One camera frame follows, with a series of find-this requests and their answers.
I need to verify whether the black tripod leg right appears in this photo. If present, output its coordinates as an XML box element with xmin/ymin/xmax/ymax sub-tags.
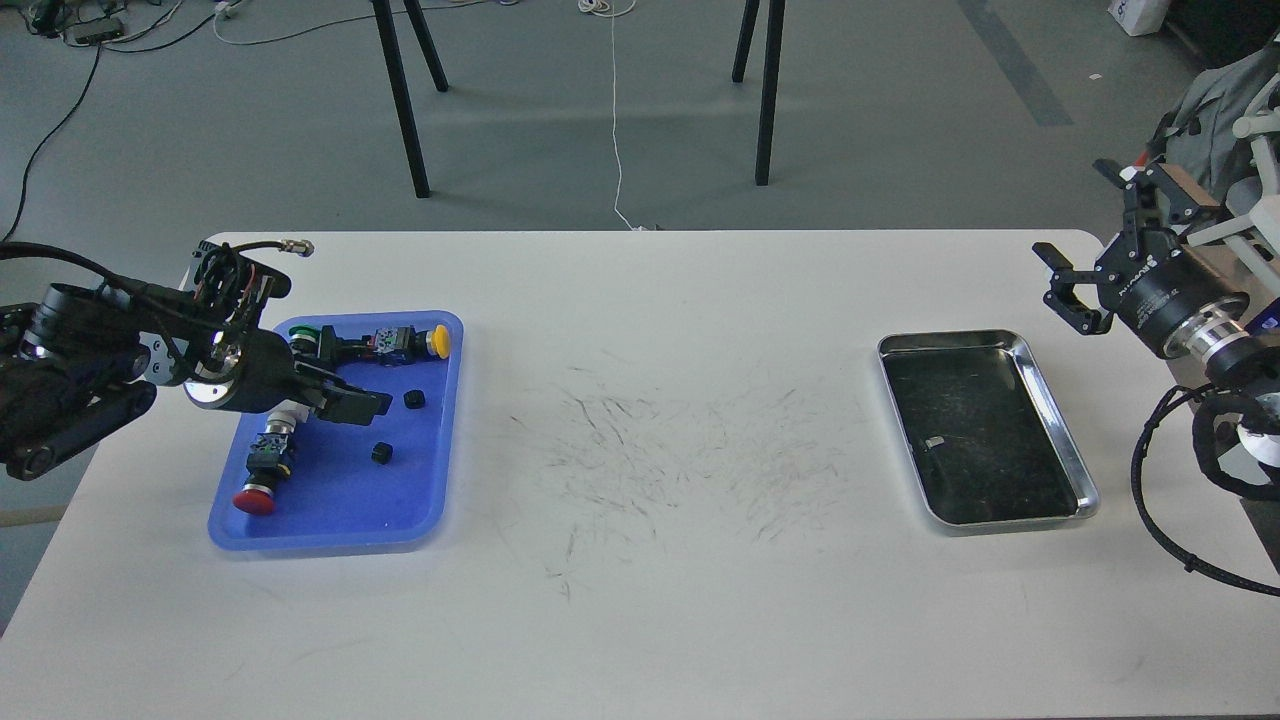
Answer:
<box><xmin>731</xmin><ymin>1</ymin><xmax>786</xmax><ymax>187</ymax></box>

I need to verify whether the white cable on floor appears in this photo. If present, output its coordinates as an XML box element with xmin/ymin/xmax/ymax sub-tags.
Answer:
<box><xmin>577</xmin><ymin>0</ymin><xmax>652</xmax><ymax>232</ymax></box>

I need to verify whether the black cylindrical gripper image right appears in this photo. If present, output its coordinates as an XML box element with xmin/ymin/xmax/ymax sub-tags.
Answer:
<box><xmin>1032</xmin><ymin>158</ymin><xmax>1249</xmax><ymax>360</ymax></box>

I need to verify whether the white box on floor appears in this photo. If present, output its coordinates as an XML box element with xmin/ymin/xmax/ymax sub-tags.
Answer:
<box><xmin>1107</xmin><ymin>0</ymin><xmax>1172</xmax><ymax>37</ymax></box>

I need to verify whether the yellow push button switch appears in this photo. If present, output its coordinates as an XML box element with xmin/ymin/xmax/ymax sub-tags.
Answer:
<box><xmin>340</xmin><ymin>324</ymin><xmax>452</xmax><ymax>366</ymax></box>

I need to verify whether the red push button switch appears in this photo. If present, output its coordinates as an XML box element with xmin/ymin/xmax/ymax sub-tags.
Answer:
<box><xmin>232</xmin><ymin>413</ymin><xmax>298</xmax><ymax>516</ymax></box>

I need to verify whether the green push button switch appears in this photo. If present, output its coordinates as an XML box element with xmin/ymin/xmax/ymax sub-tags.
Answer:
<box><xmin>287</xmin><ymin>324</ymin><xmax>321</xmax><ymax>357</ymax></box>

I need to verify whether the black robot arm image left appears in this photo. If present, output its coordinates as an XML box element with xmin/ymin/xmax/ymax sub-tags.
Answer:
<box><xmin>3</xmin><ymin>242</ymin><xmax>390</xmax><ymax>480</ymax></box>

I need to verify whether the blue plastic tray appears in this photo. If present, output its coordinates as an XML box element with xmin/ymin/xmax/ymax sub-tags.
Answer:
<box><xmin>207</xmin><ymin>310</ymin><xmax>465</xmax><ymax>553</ymax></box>

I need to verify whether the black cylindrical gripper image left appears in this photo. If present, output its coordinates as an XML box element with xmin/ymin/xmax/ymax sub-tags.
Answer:
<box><xmin>184</xmin><ymin>329</ymin><xmax>392</xmax><ymax>425</ymax></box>

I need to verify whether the black tripod leg left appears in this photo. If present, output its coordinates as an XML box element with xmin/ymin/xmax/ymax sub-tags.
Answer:
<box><xmin>371</xmin><ymin>1</ymin><xmax>451</xmax><ymax>199</ymax></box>

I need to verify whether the silver metal tray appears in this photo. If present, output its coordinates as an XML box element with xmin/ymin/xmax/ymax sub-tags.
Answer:
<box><xmin>876</xmin><ymin>329</ymin><xmax>1100</xmax><ymax>536</ymax></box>

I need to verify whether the grey backpack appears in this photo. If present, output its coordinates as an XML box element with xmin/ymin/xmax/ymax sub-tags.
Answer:
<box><xmin>1142</xmin><ymin>38</ymin><xmax>1279</xmax><ymax>214</ymax></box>

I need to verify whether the black cable on floor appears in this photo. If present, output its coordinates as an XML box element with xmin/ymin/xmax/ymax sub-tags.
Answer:
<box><xmin>0</xmin><ymin>0</ymin><xmax>216</xmax><ymax>249</ymax></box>

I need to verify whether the black tripod leg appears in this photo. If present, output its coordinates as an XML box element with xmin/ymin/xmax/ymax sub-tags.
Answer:
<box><xmin>371</xmin><ymin>1</ymin><xmax>451</xmax><ymax>199</ymax></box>
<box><xmin>731</xmin><ymin>1</ymin><xmax>786</xmax><ymax>187</ymax></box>

